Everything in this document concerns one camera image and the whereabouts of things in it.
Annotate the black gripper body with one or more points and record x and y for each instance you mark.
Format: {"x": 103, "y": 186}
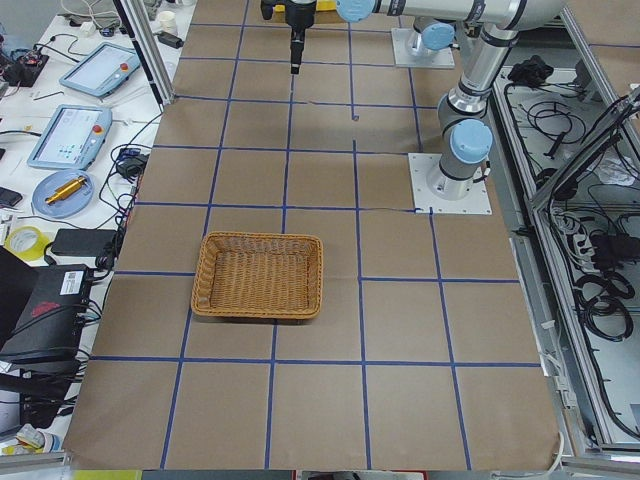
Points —
{"x": 299, "y": 18}

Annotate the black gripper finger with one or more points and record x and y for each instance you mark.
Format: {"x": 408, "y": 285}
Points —
{"x": 297, "y": 44}

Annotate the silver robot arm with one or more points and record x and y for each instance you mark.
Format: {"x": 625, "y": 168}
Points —
{"x": 467, "y": 139}
{"x": 430, "y": 35}

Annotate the spare yellow tape roll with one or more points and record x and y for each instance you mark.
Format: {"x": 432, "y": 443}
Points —
{"x": 27, "y": 243}

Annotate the upper teach pendant tablet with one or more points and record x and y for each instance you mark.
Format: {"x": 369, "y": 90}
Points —
{"x": 103, "y": 71}

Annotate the teach pendant tablet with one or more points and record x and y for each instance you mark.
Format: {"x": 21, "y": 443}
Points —
{"x": 72, "y": 138}
{"x": 103, "y": 71}

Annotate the brown wicker basket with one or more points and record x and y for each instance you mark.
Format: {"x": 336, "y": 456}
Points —
{"x": 259, "y": 275}

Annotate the lower teach pendant tablet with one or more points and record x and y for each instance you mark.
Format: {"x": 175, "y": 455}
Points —
{"x": 72, "y": 138}

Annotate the brass cylinder tool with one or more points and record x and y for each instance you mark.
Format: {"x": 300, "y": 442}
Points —
{"x": 67, "y": 190}

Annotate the blue round plate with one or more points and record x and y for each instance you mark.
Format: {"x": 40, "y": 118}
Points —
{"x": 66, "y": 208}

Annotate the black power adapter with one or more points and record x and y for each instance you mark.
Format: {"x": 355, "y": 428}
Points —
{"x": 82, "y": 242}

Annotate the black red computer box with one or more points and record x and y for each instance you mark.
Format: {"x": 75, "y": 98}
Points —
{"x": 40, "y": 311}

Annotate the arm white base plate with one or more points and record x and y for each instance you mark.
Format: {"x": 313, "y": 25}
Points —
{"x": 410, "y": 52}
{"x": 435, "y": 193}

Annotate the aluminium frame post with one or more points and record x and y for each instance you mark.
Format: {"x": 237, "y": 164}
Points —
{"x": 135, "y": 19}

